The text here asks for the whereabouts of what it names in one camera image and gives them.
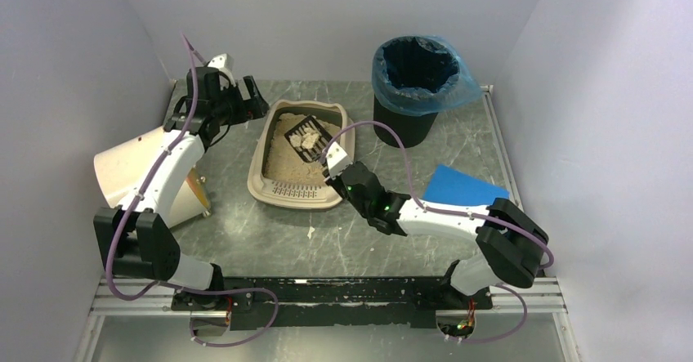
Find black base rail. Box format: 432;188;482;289
171;276;493;330

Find beige cylindrical container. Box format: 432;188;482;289
93;127;212;227

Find black litter scoop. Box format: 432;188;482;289
284;115;333;163

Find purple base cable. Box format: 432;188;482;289
444;282;529;344
188;298;279;349

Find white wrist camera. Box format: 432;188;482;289
326;142;353;179
207;53;236;90

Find cat litter pile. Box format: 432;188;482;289
263;113;324;186

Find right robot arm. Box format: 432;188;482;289
324;159;553;296

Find black trash bin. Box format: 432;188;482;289
373;96;438;148

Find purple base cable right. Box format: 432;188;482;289
444;282;529;344

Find blue plastic bin liner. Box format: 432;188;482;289
371;35;482;117

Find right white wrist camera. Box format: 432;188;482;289
326;142;353;179

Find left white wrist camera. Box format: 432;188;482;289
207;53;236;90

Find aluminium frame rail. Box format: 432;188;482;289
89;84;569;317

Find litter clump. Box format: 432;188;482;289
302;128;321;150
288;133;303;149

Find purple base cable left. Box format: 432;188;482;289
188;298;279;349

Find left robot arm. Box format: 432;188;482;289
93;65;269;305

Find blue sheet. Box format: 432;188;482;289
422;164;509;206

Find beige litter box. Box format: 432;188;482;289
248;100;353;210

